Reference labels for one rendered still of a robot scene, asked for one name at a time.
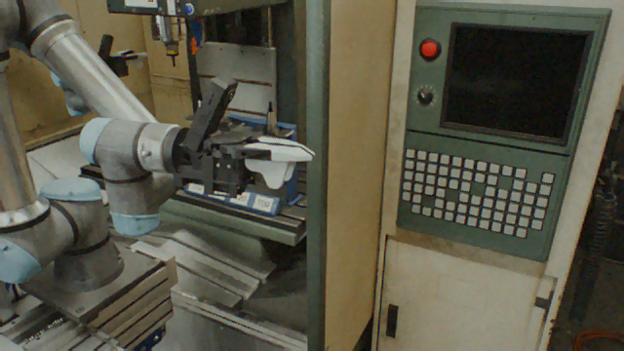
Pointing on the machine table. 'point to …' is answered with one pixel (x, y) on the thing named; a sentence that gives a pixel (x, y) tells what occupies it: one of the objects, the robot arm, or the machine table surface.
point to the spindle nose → (169, 28)
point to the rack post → (292, 182)
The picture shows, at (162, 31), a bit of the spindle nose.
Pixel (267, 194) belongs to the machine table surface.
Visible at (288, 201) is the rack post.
